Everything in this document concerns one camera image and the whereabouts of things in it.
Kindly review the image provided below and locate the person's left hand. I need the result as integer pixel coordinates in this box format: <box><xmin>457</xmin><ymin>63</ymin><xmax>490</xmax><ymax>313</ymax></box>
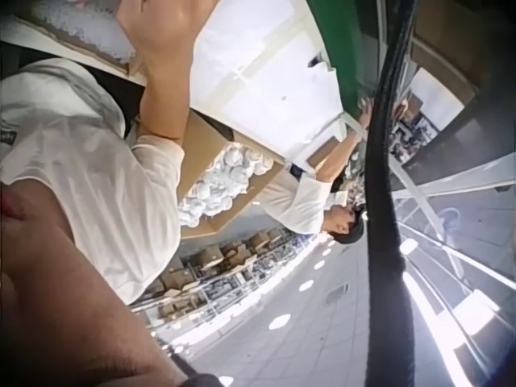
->
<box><xmin>115</xmin><ymin>0</ymin><xmax>199</xmax><ymax>50</ymax></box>

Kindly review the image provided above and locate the heap of small white parts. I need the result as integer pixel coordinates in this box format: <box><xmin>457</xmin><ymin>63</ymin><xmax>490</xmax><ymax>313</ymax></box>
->
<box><xmin>38</xmin><ymin>0</ymin><xmax>136</xmax><ymax>64</ymax></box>

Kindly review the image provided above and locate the shallow cardboard parts box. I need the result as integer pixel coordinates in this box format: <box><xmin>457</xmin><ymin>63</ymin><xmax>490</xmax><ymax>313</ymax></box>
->
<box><xmin>15</xmin><ymin>0</ymin><xmax>143</xmax><ymax>78</ymax></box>

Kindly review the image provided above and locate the large carton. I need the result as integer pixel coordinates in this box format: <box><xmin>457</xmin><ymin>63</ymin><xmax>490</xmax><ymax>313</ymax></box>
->
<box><xmin>175</xmin><ymin>107</ymin><xmax>286</xmax><ymax>239</ymax></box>

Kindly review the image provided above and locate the heap of white round housings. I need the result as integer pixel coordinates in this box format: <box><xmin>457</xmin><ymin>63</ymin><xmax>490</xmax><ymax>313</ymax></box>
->
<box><xmin>178</xmin><ymin>140</ymin><xmax>276</xmax><ymax>229</ymax></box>

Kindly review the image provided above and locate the green conveyor belt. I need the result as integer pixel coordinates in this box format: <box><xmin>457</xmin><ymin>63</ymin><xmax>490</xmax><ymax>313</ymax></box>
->
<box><xmin>305</xmin><ymin>0</ymin><xmax>381</xmax><ymax>119</ymax></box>

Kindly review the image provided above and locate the stack of cardboard boxes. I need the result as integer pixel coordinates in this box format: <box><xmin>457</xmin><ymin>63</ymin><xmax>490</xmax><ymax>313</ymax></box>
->
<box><xmin>131</xmin><ymin>227</ymin><xmax>336</xmax><ymax>324</ymax></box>

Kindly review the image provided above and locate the cluttered parts rack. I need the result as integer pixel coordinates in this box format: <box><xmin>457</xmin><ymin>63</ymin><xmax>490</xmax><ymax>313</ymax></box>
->
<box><xmin>388</xmin><ymin>99</ymin><xmax>441</xmax><ymax>163</ymax></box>

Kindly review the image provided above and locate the row of round ceiling lights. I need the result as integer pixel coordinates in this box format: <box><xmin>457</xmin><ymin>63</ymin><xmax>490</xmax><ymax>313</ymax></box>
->
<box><xmin>219</xmin><ymin>236</ymin><xmax>336</xmax><ymax>387</ymax></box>

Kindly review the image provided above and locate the black rig strap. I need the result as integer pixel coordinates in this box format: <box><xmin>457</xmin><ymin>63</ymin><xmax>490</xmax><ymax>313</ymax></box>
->
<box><xmin>357</xmin><ymin>0</ymin><xmax>417</xmax><ymax>387</ymax></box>

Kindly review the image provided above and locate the white metal frame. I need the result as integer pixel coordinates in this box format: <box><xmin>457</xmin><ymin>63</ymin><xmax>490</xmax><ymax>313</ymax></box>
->
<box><xmin>386</xmin><ymin>159</ymin><xmax>516</xmax><ymax>280</ymax></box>

